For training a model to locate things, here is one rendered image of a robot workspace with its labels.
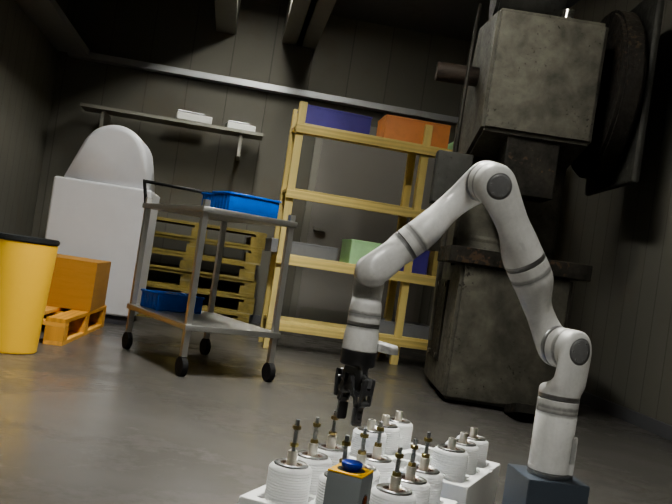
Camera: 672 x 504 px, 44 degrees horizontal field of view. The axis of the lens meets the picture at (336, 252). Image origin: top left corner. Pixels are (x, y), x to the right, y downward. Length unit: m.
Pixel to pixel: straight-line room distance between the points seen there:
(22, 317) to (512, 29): 3.18
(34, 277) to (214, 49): 4.65
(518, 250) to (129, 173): 5.05
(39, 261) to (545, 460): 3.16
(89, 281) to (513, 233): 4.18
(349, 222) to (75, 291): 3.62
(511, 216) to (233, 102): 6.93
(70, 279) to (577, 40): 3.50
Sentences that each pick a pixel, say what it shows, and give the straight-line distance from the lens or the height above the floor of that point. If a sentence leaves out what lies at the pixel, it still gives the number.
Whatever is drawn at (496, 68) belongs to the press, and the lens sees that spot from 5.07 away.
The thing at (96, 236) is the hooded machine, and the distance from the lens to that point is 6.55.
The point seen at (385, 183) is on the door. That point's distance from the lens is 8.56.
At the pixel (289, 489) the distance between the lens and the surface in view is 1.82.
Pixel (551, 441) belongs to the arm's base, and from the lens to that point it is 1.92.
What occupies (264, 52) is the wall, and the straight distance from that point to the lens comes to 8.67.
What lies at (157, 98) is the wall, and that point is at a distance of 8.59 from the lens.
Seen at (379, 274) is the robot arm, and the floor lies 0.69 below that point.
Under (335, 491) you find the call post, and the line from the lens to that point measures 1.60.
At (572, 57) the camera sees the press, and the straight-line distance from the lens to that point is 5.19.
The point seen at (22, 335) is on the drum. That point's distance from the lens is 4.55.
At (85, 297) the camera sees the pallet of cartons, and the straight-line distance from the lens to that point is 5.66.
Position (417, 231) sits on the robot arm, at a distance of 1.74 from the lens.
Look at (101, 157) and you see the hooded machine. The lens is 6.62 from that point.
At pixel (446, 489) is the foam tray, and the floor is 0.16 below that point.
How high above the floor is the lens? 0.69
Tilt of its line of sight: 1 degrees up
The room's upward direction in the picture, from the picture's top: 9 degrees clockwise
